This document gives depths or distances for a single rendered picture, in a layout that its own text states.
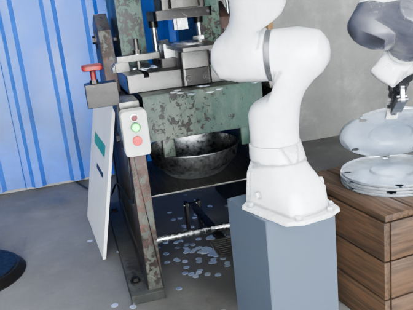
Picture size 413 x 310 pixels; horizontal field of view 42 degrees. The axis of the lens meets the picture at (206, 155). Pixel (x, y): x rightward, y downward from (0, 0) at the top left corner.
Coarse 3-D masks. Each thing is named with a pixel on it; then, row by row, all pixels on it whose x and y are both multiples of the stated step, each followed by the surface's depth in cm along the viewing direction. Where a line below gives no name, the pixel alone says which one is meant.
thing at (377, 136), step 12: (384, 108) 145; (408, 108) 144; (372, 120) 150; (384, 120) 149; (396, 120) 149; (408, 120) 149; (348, 132) 156; (360, 132) 156; (372, 132) 157; (384, 132) 157; (396, 132) 157; (408, 132) 157; (348, 144) 163; (360, 144) 163; (372, 144) 162; (384, 144) 162; (396, 144) 162; (408, 144) 162
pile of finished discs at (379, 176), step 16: (352, 160) 169; (368, 160) 169; (384, 160) 168; (400, 160) 166; (352, 176) 157; (368, 176) 155; (384, 176) 153; (400, 176) 152; (368, 192) 151; (384, 192) 146; (400, 192) 145
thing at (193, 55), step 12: (168, 48) 177; (180, 48) 161; (192, 48) 160; (204, 48) 161; (180, 60) 173; (192, 60) 173; (204, 60) 174; (192, 72) 174; (204, 72) 175; (192, 84) 175
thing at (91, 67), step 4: (88, 64) 162; (92, 64) 161; (96, 64) 160; (100, 64) 159; (84, 68) 157; (88, 68) 157; (92, 68) 157; (96, 68) 157; (100, 68) 158; (92, 72) 160; (92, 76) 160
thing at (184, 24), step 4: (172, 20) 186; (176, 20) 184; (180, 20) 184; (184, 20) 184; (176, 24) 185; (180, 24) 184; (184, 24) 185; (176, 28) 185; (180, 28) 185; (184, 28) 185
